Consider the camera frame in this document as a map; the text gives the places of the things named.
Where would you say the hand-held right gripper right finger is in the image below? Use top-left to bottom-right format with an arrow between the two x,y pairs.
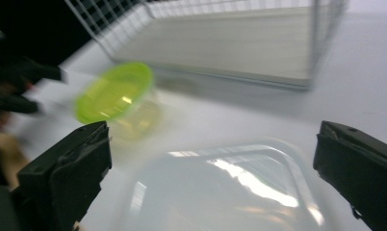
312,120 -> 387,231

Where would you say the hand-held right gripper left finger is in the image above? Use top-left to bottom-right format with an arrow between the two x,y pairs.
16,120 -> 113,231

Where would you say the white square lidded container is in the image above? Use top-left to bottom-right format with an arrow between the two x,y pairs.
117,139 -> 342,231

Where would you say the white wire shelf rack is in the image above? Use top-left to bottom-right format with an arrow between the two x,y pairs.
64,0 -> 348,91

